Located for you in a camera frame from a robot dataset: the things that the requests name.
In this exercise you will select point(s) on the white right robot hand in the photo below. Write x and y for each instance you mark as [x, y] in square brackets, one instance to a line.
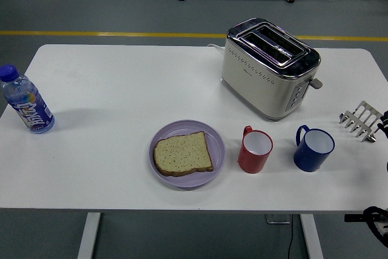
[385, 122]

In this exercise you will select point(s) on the blue enamel cup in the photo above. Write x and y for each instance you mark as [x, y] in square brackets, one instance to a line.
[307, 162]

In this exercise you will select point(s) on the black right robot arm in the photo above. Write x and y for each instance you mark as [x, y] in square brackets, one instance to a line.
[373, 214]

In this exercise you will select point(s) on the red enamel cup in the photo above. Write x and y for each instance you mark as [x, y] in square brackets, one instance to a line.
[251, 162]

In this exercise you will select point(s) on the slice of bread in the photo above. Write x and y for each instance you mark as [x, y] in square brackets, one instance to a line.
[182, 154]

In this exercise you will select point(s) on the steel toast rack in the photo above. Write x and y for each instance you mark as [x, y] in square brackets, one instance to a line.
[363, 114]

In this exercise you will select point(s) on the cream and chrome toaster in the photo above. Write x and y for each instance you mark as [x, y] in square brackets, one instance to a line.
[257, 89]

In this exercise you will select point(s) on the purple round plate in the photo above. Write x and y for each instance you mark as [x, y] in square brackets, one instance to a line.
[218, 150]

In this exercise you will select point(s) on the blue-capped water bottle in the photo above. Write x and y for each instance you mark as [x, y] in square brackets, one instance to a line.
[30, 107]

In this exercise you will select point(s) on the grey bracket under table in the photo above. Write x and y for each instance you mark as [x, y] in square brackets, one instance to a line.
[277, 219]

